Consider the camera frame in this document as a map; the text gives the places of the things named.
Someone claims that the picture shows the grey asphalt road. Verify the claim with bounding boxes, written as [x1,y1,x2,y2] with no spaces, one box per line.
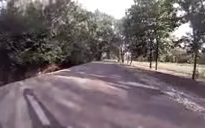
[0,60,205,128]

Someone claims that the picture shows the white painted road line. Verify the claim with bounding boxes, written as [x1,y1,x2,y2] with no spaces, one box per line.
[24,93,52,127]

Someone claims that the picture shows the grass field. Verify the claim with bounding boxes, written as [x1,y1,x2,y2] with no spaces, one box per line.
[104,59,205,81]

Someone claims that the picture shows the gravel road verge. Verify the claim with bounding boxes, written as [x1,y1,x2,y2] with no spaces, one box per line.
[123,63,205,122]

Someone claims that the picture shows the dense green wood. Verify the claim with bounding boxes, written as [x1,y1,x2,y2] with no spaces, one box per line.
[0,0,122,88]

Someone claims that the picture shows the row of trees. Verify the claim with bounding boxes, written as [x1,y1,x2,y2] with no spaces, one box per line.
[118,0,205,81]

